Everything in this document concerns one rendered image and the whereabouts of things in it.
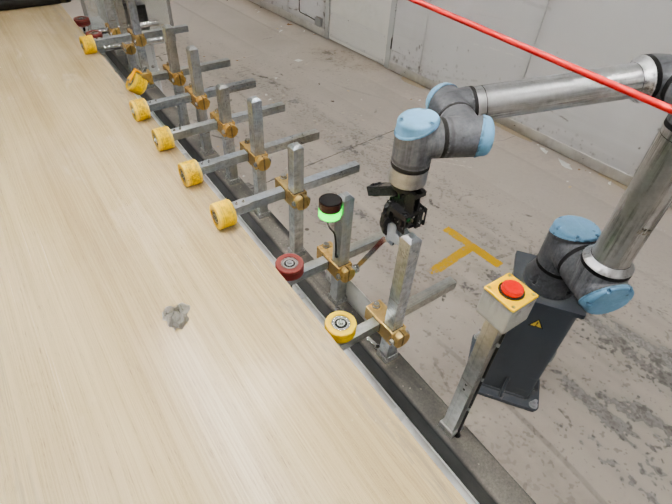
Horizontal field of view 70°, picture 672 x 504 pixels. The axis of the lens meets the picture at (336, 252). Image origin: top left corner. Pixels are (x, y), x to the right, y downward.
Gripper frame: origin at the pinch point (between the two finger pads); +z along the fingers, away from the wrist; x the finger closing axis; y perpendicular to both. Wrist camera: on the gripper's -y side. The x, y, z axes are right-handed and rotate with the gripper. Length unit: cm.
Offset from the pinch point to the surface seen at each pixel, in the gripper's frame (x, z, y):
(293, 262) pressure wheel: -21.4, 9.9, -15.1
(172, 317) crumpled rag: -57, 8, -13
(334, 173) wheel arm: 8.5, 4.1, -38.7
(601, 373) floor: 107, 101, 41
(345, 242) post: -7.9, 4.5, -9.5
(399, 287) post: -9.6, -0.3, 14.8
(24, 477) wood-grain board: -94, 10, 7
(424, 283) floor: 76, 100, -45
